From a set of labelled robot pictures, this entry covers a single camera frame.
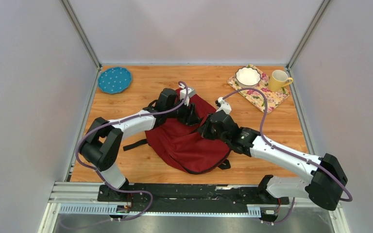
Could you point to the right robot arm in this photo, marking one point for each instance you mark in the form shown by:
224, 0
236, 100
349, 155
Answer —
320, 179

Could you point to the blue polka dot plate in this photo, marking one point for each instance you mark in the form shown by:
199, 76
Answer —
115, 80

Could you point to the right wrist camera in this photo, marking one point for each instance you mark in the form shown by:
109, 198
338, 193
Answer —
223, 105

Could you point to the white scalloped bowl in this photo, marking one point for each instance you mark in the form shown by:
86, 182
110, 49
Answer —
247, 77

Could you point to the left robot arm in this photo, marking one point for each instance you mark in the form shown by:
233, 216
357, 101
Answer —
101, 144

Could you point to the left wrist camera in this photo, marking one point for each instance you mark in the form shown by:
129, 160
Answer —
185, 95

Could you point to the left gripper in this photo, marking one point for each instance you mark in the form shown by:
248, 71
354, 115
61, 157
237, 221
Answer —
191, 117

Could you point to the red student backpack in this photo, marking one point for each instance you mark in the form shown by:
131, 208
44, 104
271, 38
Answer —
182, 147

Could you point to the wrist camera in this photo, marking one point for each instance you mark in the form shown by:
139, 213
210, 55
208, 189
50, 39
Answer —
185, 95
223, 105

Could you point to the yellow mug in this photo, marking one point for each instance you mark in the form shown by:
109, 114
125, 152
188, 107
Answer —
278, 80

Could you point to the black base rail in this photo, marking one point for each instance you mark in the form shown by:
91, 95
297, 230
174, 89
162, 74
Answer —
195, 199

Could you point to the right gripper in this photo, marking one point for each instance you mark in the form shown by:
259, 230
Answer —
203, 130

